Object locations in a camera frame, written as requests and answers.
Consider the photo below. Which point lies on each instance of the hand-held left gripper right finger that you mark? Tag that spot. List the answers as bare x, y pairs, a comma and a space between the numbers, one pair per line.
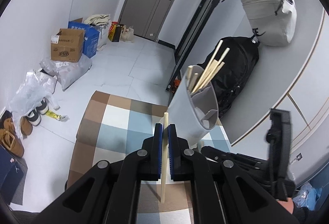
172, 147

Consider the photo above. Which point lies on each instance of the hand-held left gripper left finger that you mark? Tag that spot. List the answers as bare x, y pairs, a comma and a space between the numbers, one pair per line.
159, 147

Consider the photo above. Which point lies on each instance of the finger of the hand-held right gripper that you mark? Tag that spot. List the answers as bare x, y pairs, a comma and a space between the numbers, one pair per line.
252, 166
216, 153

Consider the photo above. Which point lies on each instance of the pale wooden chopstick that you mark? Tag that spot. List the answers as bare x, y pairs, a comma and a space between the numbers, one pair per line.
165, 121

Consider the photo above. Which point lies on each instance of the white divided utensil holder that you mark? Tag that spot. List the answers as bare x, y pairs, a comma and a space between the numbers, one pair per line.
182, 116

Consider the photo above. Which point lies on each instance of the bunch of chopsticks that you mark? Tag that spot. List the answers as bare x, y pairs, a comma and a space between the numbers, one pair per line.
190, 77

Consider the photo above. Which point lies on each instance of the person's right hand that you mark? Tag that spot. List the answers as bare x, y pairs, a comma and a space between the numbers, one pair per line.
285, 206

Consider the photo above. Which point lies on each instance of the checkered tablecloth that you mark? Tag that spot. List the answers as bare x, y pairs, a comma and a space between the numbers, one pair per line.
115, 121

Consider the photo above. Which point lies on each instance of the blue plastic bag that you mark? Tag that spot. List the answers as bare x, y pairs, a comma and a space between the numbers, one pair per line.
311, 193

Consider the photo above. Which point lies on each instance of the small orange object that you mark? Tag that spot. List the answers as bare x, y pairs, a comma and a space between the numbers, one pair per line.
177, 83

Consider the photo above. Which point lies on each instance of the black backpack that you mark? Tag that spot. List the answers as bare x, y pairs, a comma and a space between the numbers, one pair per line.
236, 72

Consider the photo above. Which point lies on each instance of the crumpled yellow wrapper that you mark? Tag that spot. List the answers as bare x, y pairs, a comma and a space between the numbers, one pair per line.
55, 115

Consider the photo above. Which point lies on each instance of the grey plastic mail bag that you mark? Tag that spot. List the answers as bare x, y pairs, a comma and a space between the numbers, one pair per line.
72, 72

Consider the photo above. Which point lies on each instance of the beige plastic bag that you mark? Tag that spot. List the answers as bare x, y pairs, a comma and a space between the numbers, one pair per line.
127, 35

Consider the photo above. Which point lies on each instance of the black paper bag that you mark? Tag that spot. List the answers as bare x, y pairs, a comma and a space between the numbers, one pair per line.
117, 34

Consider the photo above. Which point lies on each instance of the black white sneaker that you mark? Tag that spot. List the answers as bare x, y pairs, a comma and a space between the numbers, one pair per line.
43, 107
32, 116

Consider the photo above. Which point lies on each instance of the white sack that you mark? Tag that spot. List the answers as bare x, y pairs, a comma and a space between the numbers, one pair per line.
104, 36

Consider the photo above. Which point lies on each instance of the red yellow bag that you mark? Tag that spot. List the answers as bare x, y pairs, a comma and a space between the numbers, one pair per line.
111, 31

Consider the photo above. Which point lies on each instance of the blue cardboard box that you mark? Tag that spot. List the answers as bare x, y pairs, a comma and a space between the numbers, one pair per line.
91, 41

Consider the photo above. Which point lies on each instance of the light grey hanging bag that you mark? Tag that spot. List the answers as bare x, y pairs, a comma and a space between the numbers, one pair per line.
267, 18

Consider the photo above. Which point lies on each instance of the brown cardboard box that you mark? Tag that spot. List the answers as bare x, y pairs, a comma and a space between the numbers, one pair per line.
66, 49

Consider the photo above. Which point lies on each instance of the brown suede shoe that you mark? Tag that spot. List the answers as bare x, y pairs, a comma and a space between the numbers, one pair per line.
25, 125
11, 140
6, 121

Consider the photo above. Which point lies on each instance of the clear plastic bag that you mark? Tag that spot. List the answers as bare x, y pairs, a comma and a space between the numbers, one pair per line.
30, 90

